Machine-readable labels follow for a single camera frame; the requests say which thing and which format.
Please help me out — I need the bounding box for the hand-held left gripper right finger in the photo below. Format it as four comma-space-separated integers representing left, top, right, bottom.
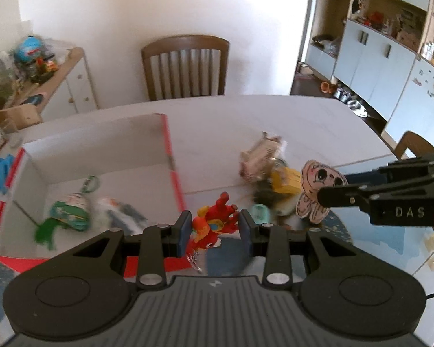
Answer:
239, 209, 354, 291

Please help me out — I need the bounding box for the yellow toy box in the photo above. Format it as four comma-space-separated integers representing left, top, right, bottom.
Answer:
269, 166, 302, 198

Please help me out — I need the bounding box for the light blue wall cabinet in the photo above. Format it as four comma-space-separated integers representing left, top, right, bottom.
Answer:
298, 0, 434, 152

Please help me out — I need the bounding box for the green plush keychain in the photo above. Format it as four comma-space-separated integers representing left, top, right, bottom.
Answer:
34, 175, 102, 252

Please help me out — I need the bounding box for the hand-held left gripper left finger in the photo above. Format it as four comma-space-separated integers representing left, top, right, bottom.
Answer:
70, 210, 193, 291

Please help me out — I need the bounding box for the light blue placemat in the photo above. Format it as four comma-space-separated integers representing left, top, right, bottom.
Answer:
347, 217, 434, 279

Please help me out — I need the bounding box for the white plastic bag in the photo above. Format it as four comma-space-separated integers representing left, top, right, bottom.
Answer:
40, 38, 76, 62

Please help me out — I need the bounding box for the white cardboard box red rim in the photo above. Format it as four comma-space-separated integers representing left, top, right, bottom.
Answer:
0, 113, 189, 279

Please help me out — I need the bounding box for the white sideboard wooden top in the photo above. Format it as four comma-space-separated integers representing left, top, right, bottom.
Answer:
0, 47, 99, 131

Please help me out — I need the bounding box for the blue globe ball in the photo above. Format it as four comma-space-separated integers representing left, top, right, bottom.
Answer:
14, 35, 46, 65

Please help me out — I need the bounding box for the white plastic packet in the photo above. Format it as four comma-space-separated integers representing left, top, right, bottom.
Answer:
94, 197, 149, 235

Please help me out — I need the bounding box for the red dragon toy keychain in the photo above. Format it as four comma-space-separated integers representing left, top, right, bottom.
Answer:
185, 191, 240, 273

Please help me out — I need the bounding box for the beige pink toy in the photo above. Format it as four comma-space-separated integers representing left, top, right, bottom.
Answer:
239, 132, 288, 183

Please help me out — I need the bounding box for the wooden slat-back chair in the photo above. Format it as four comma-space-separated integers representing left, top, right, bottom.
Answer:
141, 35, 231, 102

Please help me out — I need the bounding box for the pink cartoon face keychain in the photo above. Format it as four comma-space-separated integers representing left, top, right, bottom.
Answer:
295, 160, 348, 225

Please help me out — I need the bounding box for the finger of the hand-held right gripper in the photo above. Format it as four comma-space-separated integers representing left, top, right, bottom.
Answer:
343, 153, 434, 186
317, 173, 434, 209

